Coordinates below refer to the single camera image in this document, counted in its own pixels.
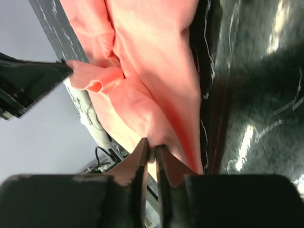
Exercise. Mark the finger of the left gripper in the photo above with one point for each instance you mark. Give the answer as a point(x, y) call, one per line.
point(24, 83)

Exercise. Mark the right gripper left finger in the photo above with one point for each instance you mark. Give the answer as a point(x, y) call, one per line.
point(115, 199)

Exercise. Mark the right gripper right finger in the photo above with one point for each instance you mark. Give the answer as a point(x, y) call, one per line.
point(189, 200)

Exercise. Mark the salmon pink t-shirt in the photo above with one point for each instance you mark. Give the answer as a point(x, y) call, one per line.
point(141, 75)

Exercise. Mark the folded white printed t-shirt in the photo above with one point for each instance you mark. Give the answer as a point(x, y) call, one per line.
point(88, 116)

